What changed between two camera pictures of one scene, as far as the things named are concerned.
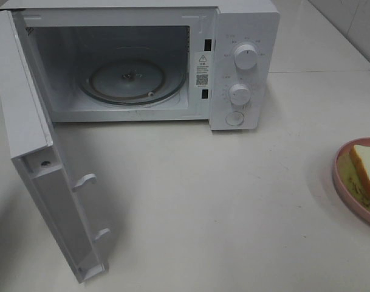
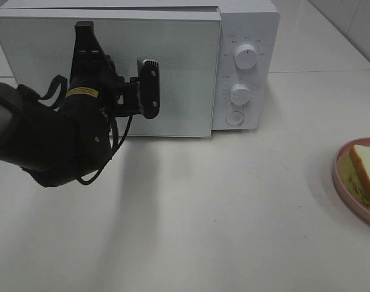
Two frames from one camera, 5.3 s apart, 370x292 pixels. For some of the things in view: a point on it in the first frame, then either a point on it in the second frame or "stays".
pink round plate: [367, 216] stays
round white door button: [234, 118] stays
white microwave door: [34, 156] → [41, 43]
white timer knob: [239, 93] stays
